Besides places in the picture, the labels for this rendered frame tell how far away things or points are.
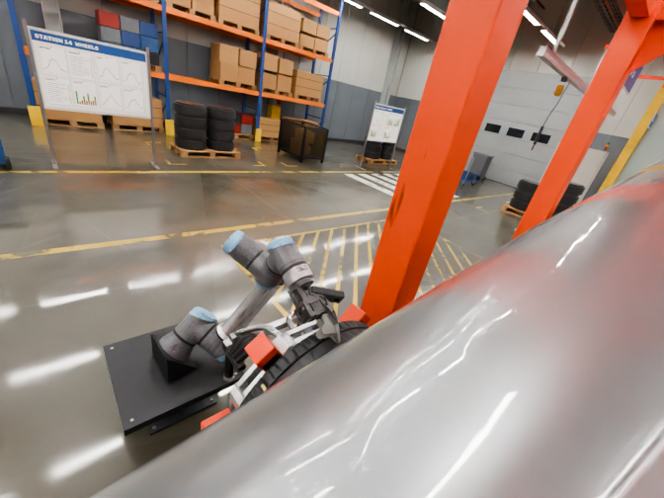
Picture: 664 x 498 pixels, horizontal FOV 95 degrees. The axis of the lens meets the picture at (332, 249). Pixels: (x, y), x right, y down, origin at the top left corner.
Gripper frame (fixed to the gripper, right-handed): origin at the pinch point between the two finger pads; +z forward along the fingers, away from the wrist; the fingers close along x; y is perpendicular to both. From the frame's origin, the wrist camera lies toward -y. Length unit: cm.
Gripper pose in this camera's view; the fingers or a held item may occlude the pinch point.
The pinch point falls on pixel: (338, 338)
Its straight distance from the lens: 95.2
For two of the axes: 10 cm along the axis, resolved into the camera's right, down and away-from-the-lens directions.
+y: -7.5, 2.1, -6.3
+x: 4.4, -5.5, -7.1
